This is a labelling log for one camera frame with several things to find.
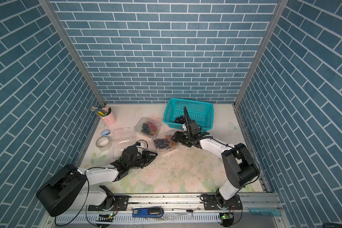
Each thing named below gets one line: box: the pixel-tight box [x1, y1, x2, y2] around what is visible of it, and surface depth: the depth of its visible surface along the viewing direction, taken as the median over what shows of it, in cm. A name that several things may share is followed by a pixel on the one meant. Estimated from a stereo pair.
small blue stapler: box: [100, 129, 111, 137], surface depth 101 cm
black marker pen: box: [171, 208, 194, 213], surface depth 73 cm
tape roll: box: [95, 135, 113, 152], surface depth 97 cm
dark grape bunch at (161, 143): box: [153, 138, 171, 150], surface depth 93 cm
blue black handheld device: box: [132, 207, 164, 218], surface depth 70 cm
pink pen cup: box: [100, 107, 117, 126], surface depth 103 cm
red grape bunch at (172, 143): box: [164, 134, 179, 148], surface depth 93 cm
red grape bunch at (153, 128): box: [145, 121, 158, 136], surface depth 104 cm
